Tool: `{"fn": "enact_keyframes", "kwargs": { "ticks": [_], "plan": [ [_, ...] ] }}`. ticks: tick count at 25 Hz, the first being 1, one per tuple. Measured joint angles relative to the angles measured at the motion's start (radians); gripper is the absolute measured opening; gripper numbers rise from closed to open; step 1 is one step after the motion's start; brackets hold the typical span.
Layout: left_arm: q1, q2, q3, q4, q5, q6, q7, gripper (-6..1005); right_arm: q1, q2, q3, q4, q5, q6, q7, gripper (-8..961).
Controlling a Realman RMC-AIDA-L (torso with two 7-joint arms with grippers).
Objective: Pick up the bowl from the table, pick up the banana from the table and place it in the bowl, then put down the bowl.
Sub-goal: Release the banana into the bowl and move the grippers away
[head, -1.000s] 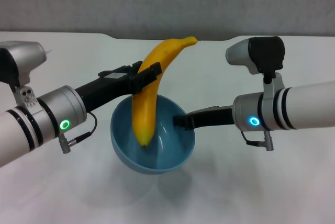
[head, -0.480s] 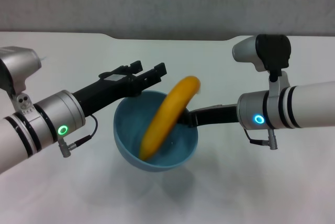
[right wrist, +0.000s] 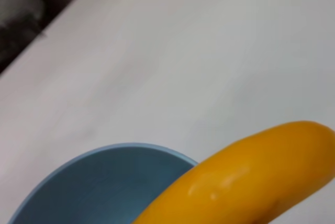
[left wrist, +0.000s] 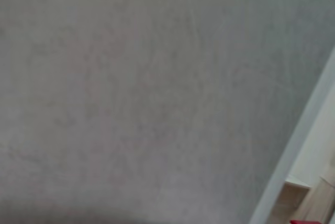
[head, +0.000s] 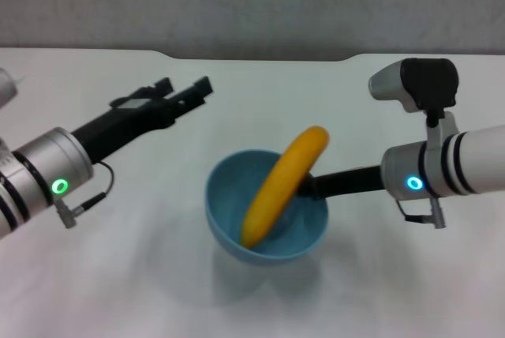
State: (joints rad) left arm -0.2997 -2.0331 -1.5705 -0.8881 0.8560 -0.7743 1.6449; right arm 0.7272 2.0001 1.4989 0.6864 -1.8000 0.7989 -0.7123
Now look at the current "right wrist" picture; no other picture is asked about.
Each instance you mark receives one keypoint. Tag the yellow banana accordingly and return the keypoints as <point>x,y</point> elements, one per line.
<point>248,182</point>

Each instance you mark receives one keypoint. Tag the blue plastic bowl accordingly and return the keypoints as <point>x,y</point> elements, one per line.
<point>91,190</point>

